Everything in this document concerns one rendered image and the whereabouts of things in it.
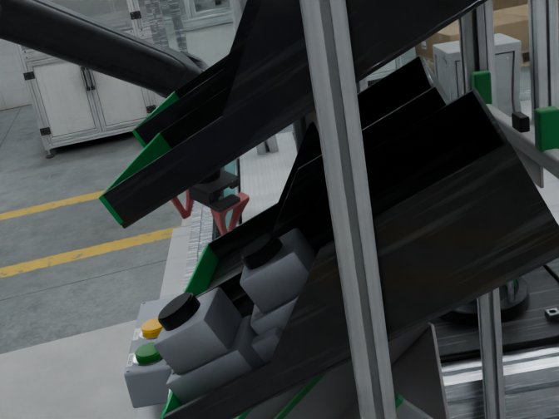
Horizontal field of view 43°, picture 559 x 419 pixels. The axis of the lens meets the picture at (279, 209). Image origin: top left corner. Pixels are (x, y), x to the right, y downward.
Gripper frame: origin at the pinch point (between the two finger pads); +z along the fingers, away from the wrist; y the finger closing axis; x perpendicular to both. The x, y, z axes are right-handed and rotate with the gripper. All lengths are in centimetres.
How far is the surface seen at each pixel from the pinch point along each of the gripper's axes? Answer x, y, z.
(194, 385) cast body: 43, -46, -27
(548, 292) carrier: -18, -50, -1
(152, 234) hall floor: -138, 205, 162
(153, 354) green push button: 21.3, -11.1, 6.8
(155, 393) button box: 23.2, -13.2, 11.5
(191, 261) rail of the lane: -3.1, 8.4, 13.3
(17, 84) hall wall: -321, 688, 254
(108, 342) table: 13.8, 13.1, 24.3
